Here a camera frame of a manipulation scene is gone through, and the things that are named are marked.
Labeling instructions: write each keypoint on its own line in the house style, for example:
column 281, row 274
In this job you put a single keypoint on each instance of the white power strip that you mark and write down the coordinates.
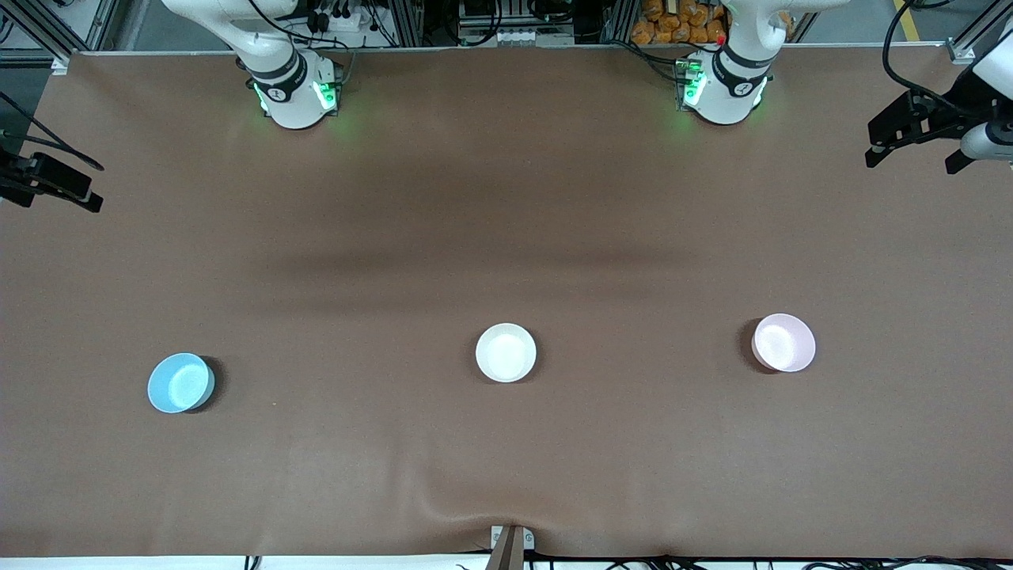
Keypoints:
column 516, row 36

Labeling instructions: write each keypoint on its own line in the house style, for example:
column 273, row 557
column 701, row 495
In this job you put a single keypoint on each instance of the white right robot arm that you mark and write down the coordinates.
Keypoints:
column 293, row 95

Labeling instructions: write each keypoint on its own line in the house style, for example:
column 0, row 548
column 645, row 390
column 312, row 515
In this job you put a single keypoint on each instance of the power strip with black plugs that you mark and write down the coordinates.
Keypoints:
column 339, row 16

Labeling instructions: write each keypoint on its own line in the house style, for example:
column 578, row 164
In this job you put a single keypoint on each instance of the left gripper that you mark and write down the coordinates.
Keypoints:
column 952, row 110

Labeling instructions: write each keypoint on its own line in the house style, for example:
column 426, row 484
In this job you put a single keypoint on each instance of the brown camera mount post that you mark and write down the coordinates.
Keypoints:
column 506, row 550

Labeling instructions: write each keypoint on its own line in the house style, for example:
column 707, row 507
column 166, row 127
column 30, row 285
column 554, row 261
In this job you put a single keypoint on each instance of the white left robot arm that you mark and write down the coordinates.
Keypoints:
column 728, row 95

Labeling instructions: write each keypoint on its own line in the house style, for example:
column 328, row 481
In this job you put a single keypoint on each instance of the white bowl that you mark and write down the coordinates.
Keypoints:
column 506, row 352

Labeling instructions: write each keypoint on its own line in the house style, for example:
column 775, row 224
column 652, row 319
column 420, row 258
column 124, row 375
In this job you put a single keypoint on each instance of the aluminium frame strut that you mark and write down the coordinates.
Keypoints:
column 47, row 28
column 977, row 39

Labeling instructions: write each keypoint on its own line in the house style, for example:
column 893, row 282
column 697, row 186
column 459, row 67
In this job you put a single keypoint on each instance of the pink bowl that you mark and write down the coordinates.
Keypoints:
column 783, row 342

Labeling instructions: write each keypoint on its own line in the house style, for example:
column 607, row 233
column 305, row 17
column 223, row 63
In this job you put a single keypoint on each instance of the brown table mat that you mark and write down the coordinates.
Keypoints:
column 506, row 198

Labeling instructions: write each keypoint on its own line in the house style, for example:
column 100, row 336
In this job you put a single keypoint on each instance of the orange snack bag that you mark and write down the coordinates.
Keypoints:
column 681, row 22

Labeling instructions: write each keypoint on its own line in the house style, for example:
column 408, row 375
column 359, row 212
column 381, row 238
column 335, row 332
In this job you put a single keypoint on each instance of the blue bowl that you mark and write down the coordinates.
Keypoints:
column 180, row 382

